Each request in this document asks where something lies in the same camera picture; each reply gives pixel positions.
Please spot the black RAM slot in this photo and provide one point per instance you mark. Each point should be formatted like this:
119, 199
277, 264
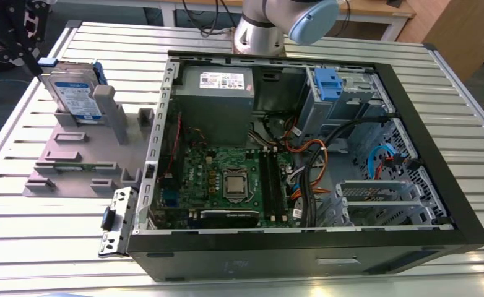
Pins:
277, 185

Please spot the grey metal drive cage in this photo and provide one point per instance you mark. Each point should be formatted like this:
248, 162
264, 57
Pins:
349, 102

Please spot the black graphics card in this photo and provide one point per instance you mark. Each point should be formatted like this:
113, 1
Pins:
229, 216

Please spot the hard disk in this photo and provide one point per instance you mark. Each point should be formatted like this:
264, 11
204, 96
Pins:
76, 96

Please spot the grey power supply unit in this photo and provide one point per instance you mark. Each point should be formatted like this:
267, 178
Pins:
213, 117

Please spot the CPU socket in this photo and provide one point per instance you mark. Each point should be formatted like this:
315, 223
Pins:
235, 171

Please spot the green motherboard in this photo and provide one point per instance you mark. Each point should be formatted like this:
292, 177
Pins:
199, 164

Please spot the green RAM stick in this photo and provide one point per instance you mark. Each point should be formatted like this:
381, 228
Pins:
87, 167

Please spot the silver CPU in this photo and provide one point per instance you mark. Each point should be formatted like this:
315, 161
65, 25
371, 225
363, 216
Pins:
235, 185

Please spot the wooden cabinet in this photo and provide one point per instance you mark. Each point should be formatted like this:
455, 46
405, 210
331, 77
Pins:
464, 31

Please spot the metal expansion card retainer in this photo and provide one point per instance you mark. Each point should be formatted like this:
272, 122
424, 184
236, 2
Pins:
121, 201

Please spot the metal disk bay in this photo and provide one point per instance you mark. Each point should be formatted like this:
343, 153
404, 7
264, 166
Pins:
381, 203

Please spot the wooden desk with white frame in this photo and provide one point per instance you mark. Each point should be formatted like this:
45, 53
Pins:
373, 10

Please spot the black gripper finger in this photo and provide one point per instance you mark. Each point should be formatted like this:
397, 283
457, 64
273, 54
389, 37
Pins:
31, 55
7, 52

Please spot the black power connector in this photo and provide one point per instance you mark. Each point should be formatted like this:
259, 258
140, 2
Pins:
413, 163

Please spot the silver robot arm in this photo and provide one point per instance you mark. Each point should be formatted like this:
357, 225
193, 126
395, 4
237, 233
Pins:
259, 34

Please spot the grey parts rack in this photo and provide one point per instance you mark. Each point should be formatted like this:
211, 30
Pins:
80, 151

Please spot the blue plastic drive latch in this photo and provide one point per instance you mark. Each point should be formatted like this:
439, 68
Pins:
328, 83

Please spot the black PC case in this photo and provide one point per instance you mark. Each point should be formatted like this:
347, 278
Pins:
267, 256

